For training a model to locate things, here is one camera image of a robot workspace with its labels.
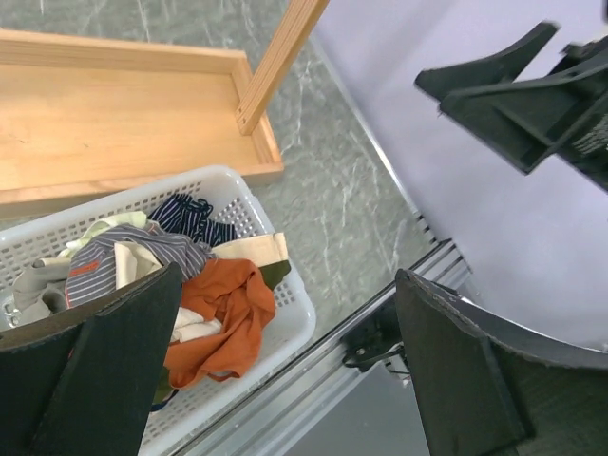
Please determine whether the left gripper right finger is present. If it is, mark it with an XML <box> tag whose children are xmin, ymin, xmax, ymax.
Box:
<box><xmin>395</xmin><ymin>270</ymin><xmax>607</xmax><ymax>455</ymax></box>

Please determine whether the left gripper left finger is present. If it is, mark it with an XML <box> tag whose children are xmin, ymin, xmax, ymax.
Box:
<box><xmin>1</xmin><ymin>263</ymin><xmax>181</xmax><ymax>455</ymax></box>

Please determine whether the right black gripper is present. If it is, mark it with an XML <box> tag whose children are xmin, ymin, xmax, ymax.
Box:
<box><xmin>415</xmin><ymin>22</ymin><xmax>607</xmax><ymax>190</ymax></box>

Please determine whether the olive green underwear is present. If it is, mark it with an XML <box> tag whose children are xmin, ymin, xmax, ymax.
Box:
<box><xmin>152</xmin><ymin>233</ymin><xmax>291</xmax><ymax>411</ymax></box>

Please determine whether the beige underwear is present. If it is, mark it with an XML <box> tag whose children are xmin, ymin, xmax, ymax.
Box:
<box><xmin>12</xmin><ymin>257</ymin><xmax>70</xmax><ymax>326</ymax></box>

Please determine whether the grey striped underwear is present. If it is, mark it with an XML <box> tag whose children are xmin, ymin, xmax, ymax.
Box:
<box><xmin>65</xmin><ymin>222</ymin><xmax>215</xmax><ymax>308</ymax></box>

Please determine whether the orange white underwear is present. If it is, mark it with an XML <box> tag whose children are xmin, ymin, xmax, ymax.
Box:
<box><xmin>164</xmin><ymin>259</ymin><xmax>276</xmax><ymax>390</ymax></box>

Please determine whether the pale yellow underwear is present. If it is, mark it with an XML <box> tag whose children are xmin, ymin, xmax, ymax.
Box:
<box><xmin>56</xmin><ymin>211</ymin><xmax>148</xmax><ymax>260</ymax></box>

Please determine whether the dark striped underwear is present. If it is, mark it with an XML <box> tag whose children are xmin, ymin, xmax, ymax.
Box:
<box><xmin>148</xmin><ymin>194</ymin><xmax>238</xmax><ymax>247</ymax></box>

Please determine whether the white plastic laundry basket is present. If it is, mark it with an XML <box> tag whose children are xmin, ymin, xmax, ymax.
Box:
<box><xmin>1</xmin><ymin>166</ymin><xmax>314</xmax><ymax>455</ymax></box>

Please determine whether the wooden clothes rack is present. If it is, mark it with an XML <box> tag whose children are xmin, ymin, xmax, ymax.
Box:
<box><xmin>1</xmin><ymin>1</ymin><xmax>326</xmax><ymax>219</ymax></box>

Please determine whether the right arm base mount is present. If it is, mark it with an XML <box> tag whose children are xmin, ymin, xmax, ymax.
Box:
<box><xmin>341</xmin><ymin>298</ymin><xmax>410</xmax><ymax>383</ymax></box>

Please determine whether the aluminium rail frame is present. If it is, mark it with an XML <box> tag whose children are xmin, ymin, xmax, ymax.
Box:
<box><xmin>181</xmin><ymin>39</ymin><xmax>469</xmax><ymax>455</ymax></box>

